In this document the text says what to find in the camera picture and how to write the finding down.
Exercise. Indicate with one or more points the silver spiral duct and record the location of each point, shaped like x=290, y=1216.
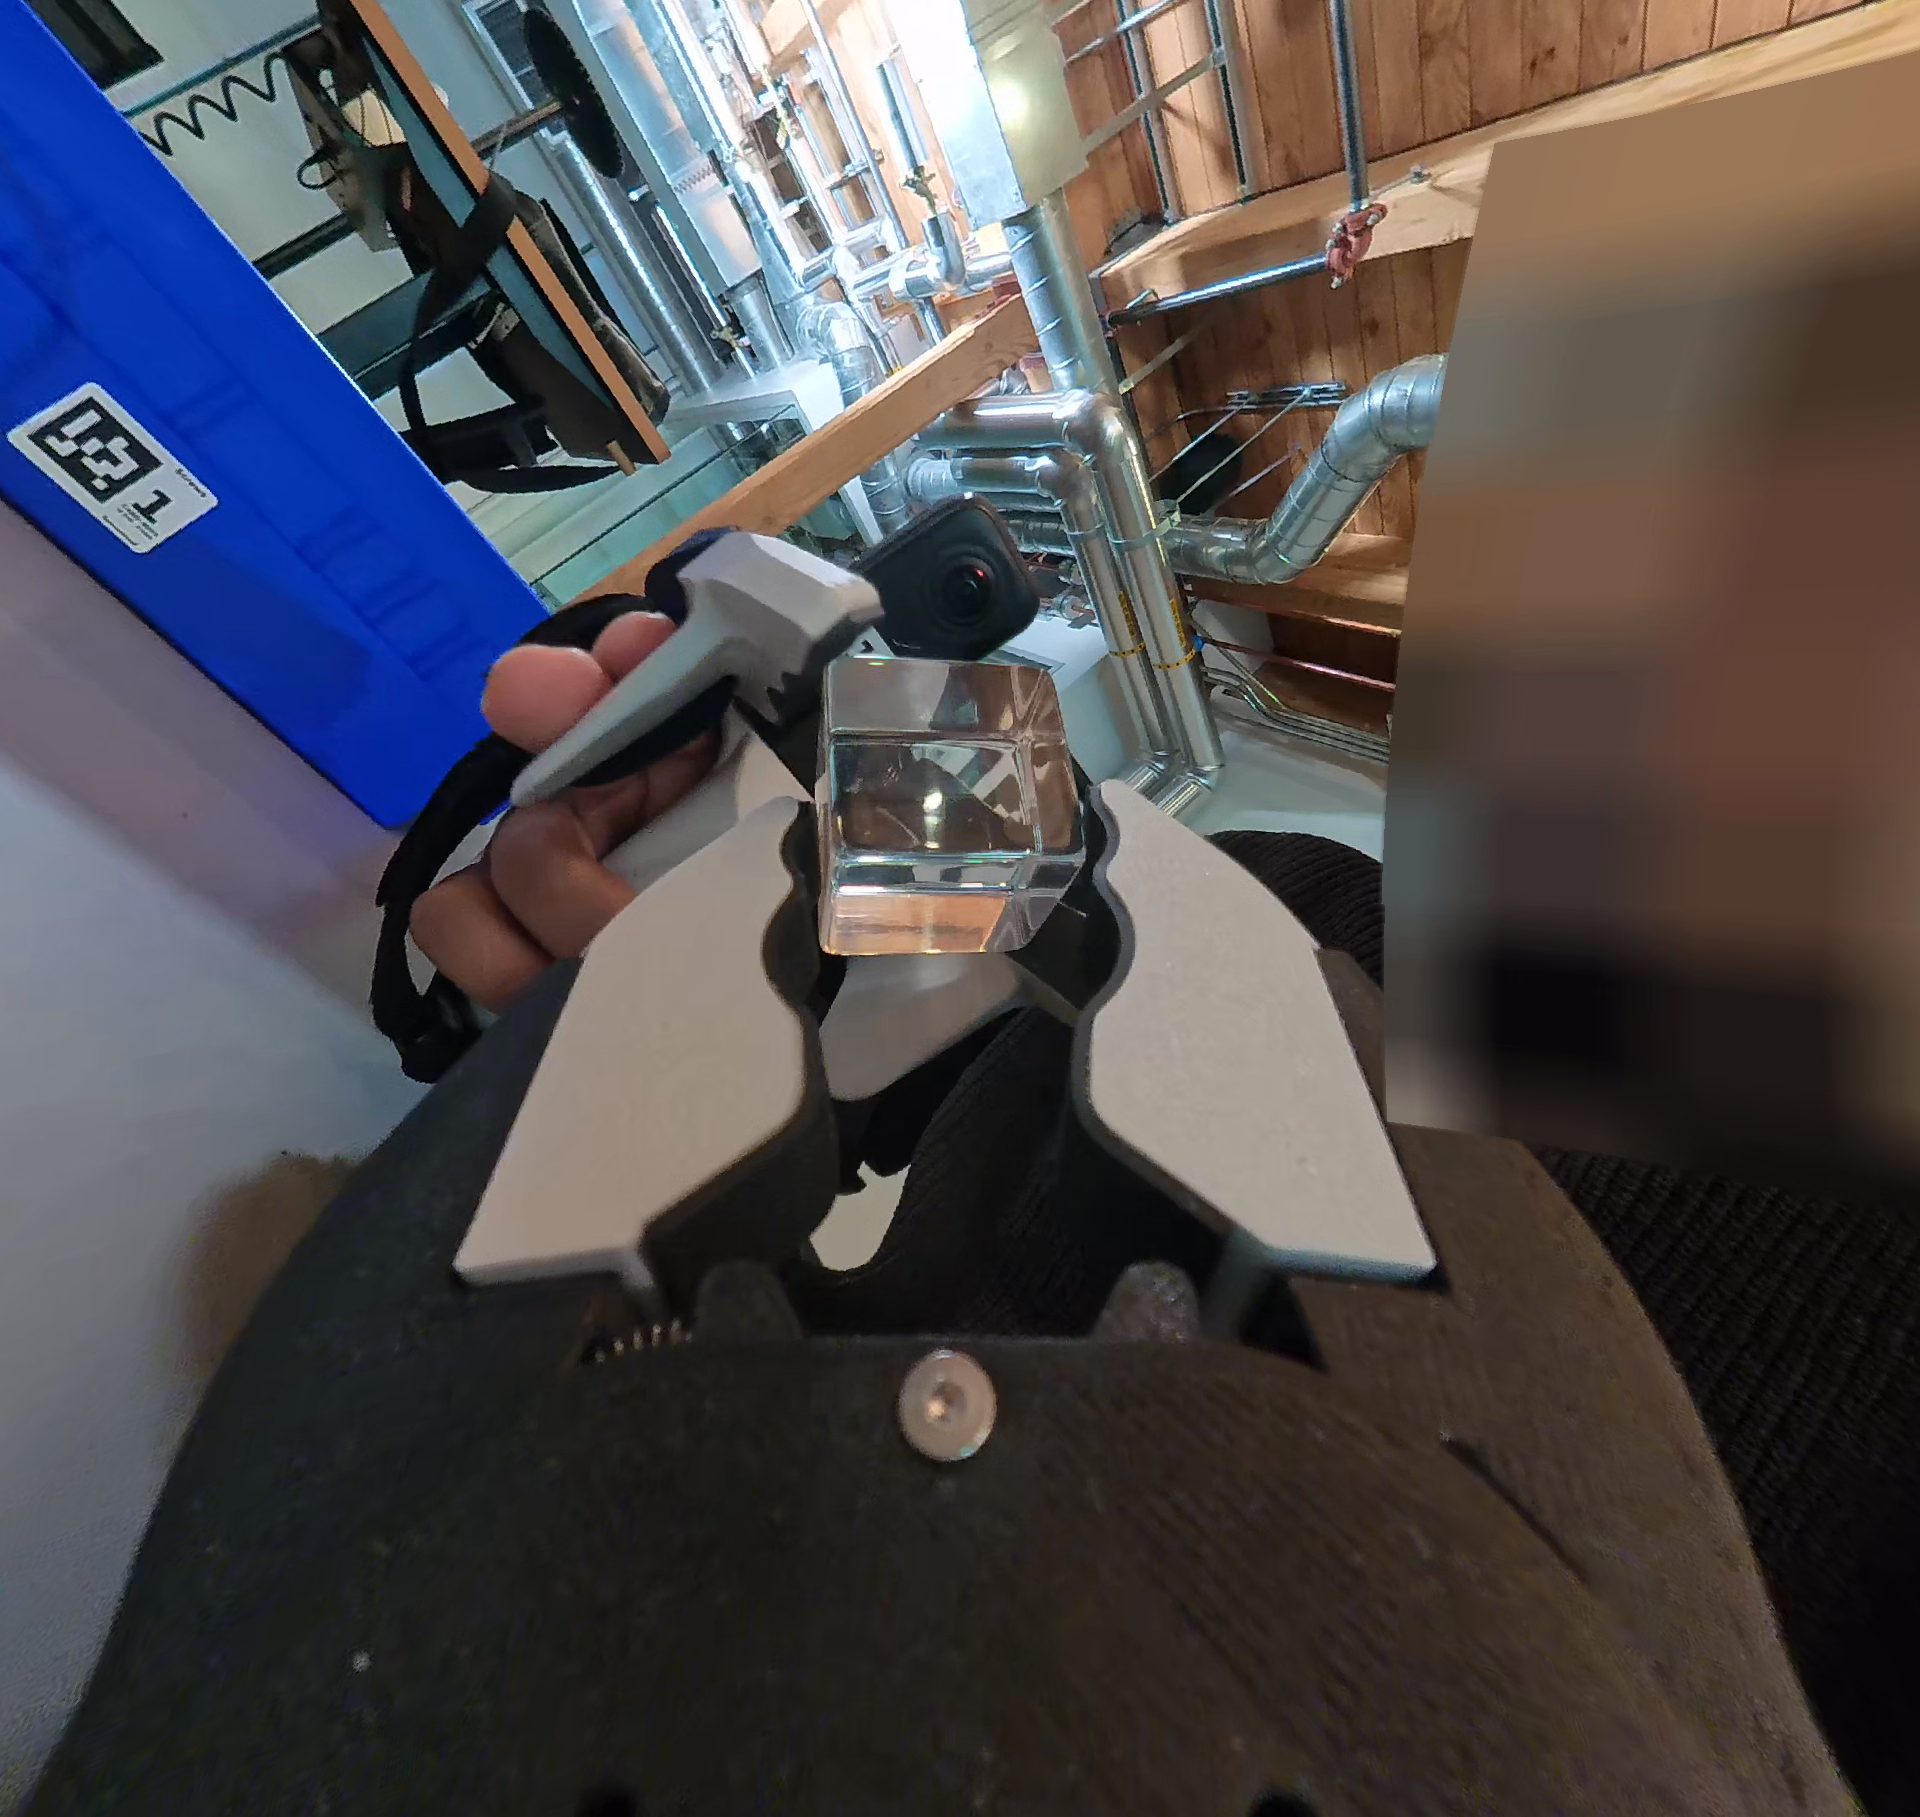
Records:
x=1080, y=348

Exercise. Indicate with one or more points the metal conduit pipe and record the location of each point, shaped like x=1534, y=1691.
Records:
x=1344, y=47
x=1231, y=291

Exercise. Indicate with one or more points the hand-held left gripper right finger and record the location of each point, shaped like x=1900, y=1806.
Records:
x=1245, y=1082

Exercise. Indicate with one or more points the silver flexible duct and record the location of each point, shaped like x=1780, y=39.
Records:
x=1334, y=482

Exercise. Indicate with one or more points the clear acrylic cube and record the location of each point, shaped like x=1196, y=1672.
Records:
x=944, y=797

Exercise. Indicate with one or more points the blue plastic bin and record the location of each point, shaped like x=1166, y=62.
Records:
x=302, y=542

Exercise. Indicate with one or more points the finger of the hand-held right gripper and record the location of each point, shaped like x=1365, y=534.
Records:
x=901, y=1015
x=750, y=601

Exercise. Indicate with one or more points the person's black knit sweater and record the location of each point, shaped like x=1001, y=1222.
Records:
x=1800, y=1398

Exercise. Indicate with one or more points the thin copper pipe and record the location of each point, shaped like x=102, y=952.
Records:
x=1304, y=669

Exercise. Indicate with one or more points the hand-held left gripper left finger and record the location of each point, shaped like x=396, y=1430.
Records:
x=647, y=1082

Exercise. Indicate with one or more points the silver insulated pipe elbow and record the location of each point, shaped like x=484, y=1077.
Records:
x=1050, y=431

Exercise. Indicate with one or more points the black round disc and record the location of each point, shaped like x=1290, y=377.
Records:
x=569, y=86

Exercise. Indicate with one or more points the person's right hand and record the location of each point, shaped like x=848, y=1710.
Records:
x=556, y=692

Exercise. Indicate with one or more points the red pipe clamp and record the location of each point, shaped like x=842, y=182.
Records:
x=1355, y=246

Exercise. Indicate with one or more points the silver ventilation duct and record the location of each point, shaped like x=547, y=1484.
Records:
x=630, y=77

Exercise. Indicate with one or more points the grey rectangular air duct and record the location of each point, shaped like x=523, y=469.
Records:
x=1021, y=77

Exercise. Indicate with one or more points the wooden handrail beam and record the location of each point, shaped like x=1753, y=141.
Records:
x=841, y=431

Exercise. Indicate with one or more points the table with wooden edge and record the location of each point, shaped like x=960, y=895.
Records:
x=435, y=121

